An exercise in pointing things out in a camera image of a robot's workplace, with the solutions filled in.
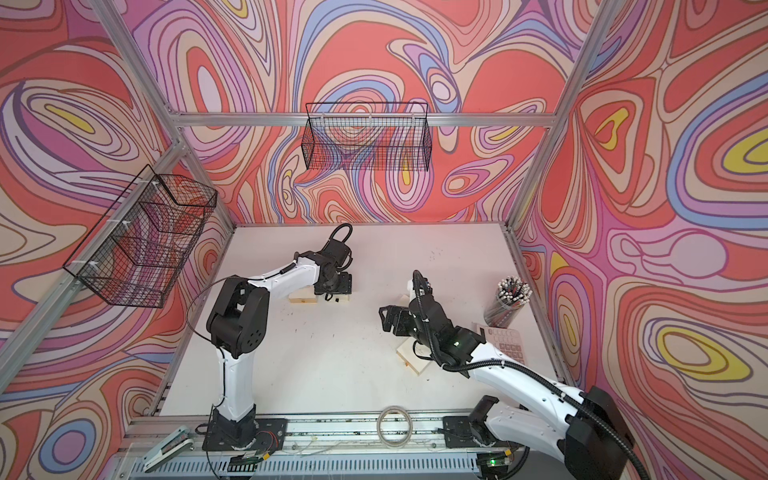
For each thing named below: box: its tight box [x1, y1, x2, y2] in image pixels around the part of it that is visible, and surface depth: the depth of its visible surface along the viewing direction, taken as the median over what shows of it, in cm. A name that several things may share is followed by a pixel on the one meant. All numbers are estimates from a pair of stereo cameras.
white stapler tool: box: [143, 426, 194, 473], surface depth 71 cm
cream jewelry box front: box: [396, 337, 431, 375], surface depth 85 cm
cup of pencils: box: [484, 276, 533, 328], surface depth 84 cm
